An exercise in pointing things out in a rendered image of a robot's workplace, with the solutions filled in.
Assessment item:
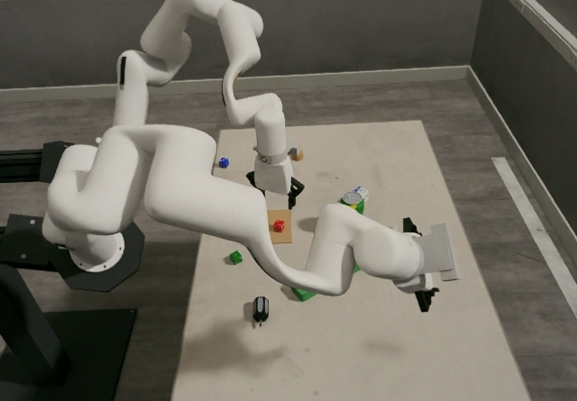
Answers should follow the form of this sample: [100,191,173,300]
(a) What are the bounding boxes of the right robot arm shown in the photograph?
[42,124,461,296]

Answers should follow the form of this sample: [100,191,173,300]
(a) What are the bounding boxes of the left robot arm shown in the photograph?
[113,0,301,165]

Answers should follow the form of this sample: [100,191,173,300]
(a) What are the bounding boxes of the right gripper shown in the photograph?
[392,217,440,313]

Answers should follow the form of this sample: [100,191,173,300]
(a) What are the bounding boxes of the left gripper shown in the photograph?
[246,155,305,210]

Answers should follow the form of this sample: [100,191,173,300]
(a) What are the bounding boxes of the green die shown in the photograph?
[230,251,243,265]

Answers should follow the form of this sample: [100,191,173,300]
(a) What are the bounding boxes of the green soda can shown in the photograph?
[341,191,364,215]

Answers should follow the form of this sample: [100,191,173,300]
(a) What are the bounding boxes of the green rectangular box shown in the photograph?
[291,263,361,302]

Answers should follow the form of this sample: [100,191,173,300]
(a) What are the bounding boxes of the tan short cylinder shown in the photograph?
[292,150,304,161]

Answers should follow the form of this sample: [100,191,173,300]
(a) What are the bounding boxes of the red die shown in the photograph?
[273,220,285,232]

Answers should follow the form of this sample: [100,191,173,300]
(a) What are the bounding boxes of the tan flat mat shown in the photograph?
[267,209,292,244]

